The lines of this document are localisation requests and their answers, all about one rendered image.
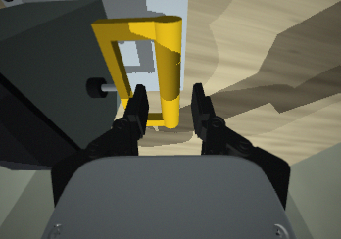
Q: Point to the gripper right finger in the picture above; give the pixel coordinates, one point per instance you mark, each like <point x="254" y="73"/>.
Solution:
<point x="216" y="136"/>

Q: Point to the grey flat metal plate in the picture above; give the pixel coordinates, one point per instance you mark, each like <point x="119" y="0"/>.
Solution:
<point x="139" y="56"/>

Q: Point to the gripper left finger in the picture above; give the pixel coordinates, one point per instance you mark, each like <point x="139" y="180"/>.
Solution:
<point x="121" y="140"/>

